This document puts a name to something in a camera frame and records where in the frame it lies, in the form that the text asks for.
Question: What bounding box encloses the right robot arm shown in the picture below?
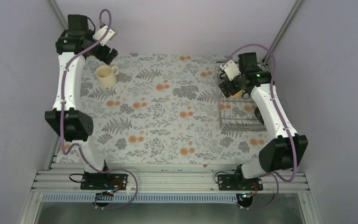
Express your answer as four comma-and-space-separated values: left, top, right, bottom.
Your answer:
218, 52, 308, 190

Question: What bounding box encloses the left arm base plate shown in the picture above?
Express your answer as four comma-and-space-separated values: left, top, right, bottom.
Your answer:
80, 173, 128, 191

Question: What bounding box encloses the white slotted cable duct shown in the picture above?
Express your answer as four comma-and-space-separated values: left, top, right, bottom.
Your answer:
41, 192, 237, 204

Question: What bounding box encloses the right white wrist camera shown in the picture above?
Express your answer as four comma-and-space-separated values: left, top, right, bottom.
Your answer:
220, 60, 241, 81

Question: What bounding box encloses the yellow mug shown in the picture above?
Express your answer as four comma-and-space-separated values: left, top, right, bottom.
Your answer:
230, 90, 244, 98

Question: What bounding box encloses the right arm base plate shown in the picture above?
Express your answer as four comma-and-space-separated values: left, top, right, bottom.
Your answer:
217, 174, 263, 191

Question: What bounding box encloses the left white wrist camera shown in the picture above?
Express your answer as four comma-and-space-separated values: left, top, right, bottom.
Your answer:
92, 25, 116, 45

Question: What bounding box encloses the cream ribbed mug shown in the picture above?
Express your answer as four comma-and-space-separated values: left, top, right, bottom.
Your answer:
96, 65, 120, 88

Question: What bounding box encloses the aluminium mounting rail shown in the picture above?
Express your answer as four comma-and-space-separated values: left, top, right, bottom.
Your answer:
31, 169, 310, 193

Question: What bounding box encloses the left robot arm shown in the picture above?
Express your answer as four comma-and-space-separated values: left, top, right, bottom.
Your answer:
44, 9, 118, 189

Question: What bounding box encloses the wire dish rack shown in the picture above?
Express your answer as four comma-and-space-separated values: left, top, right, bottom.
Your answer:
214, 61, 268, 133

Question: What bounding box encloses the floral table mat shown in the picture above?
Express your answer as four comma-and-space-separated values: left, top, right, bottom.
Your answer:
55, 53, 288, 165

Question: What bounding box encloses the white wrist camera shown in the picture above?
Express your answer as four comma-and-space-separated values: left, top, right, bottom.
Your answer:
92, 25, 116, 45
220, 60, 241, 81

